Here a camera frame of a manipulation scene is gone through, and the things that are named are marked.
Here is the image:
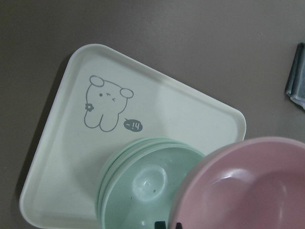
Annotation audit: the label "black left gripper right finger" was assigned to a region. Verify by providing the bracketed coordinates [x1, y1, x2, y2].
[175, 222, 183, 229]

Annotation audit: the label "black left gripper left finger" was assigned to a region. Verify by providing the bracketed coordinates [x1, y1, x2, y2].
[154, 221, 166, 229]

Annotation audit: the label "small pink bowl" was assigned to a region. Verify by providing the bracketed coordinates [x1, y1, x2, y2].
[168, 137, 305, 229]

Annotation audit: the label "green stacked bowls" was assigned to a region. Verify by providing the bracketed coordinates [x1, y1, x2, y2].
[95, 137, 204, 229]

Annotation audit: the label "cream rabbit tray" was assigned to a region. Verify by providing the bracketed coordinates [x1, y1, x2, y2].
[20, 44, 246, 229]

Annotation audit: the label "grey folded cloth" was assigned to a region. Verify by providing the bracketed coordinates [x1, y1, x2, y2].
[285, 42, 305, 109]

